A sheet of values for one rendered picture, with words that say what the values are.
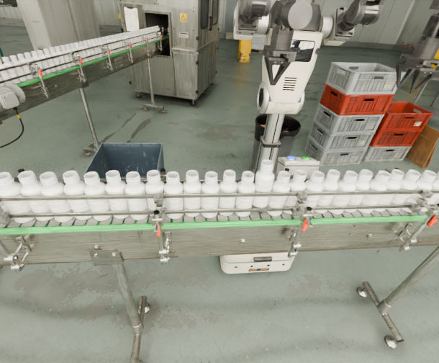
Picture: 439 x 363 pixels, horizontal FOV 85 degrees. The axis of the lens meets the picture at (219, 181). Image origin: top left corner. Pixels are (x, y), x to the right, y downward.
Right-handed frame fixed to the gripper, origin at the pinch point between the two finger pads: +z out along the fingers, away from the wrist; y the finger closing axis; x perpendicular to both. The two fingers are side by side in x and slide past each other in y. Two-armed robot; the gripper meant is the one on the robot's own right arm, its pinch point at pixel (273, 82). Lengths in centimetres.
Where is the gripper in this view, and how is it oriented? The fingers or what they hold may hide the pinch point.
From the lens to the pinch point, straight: 80.5
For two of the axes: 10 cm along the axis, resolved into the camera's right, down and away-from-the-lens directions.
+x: 9.9, -0.1, 1.3
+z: -0.7, 8.0, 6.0
